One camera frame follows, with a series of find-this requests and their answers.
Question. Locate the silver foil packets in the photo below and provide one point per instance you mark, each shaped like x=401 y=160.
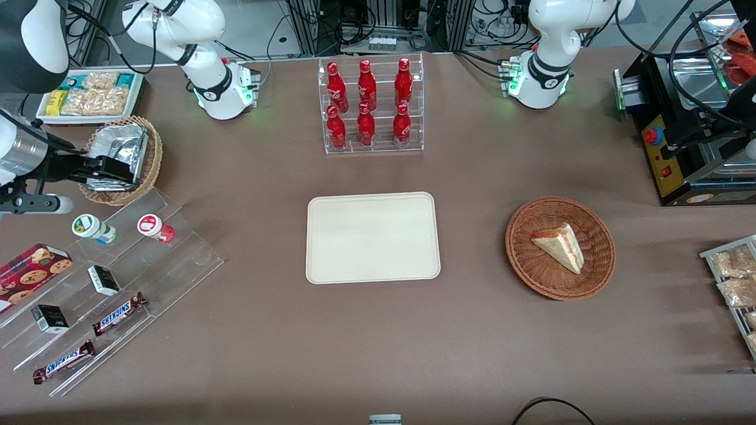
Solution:
x=118 y=141

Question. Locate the teal snack packet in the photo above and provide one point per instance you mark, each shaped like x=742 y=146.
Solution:
x=71 y=82
x=126 y=80

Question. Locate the small clear cracker bag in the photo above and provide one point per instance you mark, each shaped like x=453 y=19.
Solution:
x=100 y=80

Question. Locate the red lid gum bottle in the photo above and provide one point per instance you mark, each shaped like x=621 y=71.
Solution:
x=155 y=227

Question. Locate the round brown wicker basket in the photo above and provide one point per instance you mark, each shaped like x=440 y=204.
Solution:
x=531 y=265

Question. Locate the wrapped triangle sandwich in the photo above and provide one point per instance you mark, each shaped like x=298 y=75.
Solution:
x=561 y=248

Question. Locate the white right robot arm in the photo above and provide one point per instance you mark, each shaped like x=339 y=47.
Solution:
x=207 y=88

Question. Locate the large clear cracker bag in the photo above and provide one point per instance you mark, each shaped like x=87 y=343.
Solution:
x=94 y=103

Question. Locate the white power strip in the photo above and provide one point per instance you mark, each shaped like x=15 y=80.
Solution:
x=382 y=42

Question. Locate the yellow snack packet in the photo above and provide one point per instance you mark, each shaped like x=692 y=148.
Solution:
x=56 y=103

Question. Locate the clear acrylic bottle rack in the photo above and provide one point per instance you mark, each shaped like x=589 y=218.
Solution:
x=381 y=127

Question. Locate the light wicker basket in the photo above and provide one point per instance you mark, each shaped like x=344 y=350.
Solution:
x=152 y=159

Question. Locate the green lid gum bottle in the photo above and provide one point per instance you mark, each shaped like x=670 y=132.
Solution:
x=93 y=228

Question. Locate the snickers bar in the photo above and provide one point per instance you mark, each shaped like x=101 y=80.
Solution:
x=118 y=314
x=64 y=362

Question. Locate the red cola bottle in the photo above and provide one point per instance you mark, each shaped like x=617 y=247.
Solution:
x=336 y=88
x=401 y=127
x=366 y=127
x=403 y=82
x=336 y=130
x=367 y=85

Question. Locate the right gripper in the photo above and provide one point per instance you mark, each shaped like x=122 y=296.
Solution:
x=61 y=166

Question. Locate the white snack bin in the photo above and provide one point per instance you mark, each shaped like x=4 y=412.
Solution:
x=139 y=94

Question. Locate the red cookie box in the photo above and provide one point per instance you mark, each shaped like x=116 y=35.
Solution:
x=29 y=271

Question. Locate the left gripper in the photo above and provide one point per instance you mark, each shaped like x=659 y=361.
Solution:
x=745 y=94

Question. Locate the red snack packet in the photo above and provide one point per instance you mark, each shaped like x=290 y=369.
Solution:
x=744 y=59

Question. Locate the small black box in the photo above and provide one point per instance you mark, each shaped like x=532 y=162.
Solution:
x=49 y=319
x=104 y=281

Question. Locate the red emergency button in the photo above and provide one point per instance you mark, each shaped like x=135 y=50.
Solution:
x=652 y=136

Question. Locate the clear snack bag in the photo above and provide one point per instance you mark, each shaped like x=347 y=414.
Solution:
x=738 y=292
x=732 y=262

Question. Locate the tray of packaged crackers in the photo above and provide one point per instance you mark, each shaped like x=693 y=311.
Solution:
x=709 y=255

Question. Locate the clear acrylic stepped display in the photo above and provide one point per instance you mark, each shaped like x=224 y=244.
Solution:
x=171 y=265

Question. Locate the aluminium frame rack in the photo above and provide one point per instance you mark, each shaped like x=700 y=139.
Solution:
x=307 y=26

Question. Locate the small grey device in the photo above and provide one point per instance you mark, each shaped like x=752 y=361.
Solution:
x=385 y=419

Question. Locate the beige rectangular tray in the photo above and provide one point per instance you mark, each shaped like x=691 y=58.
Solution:
x=372 y=237

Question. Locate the black sealing machine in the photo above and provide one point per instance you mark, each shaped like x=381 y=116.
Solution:
x=644 y=106

